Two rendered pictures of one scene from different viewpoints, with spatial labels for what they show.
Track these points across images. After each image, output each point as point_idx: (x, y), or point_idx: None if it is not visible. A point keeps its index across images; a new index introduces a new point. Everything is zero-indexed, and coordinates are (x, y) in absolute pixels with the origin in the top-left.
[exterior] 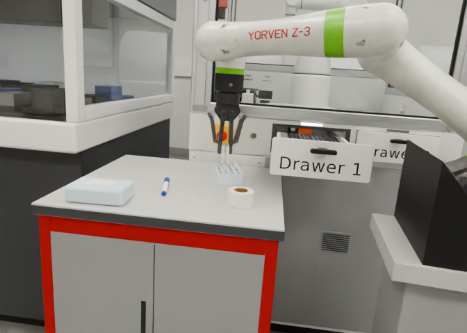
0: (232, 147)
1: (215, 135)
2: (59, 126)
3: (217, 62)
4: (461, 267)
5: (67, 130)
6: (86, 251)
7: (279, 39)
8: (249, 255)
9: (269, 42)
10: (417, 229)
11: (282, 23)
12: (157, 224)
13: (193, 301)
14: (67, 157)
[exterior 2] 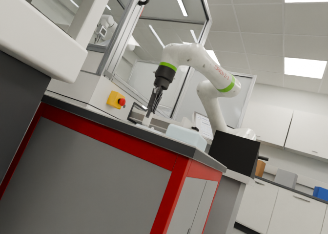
0: (112, 111)
1: (153, 105)
2: (75, 44)
3: (172, 61)
4: (252, 177)
5: (80, 53)
6: (189, 193)
7: (220, 74)
8: (216, 182)
9: (217, 73)
10: (240, 165)
11: (221, 68)
12: (215, 166)
13: (199, 218)
14: (30, 80)
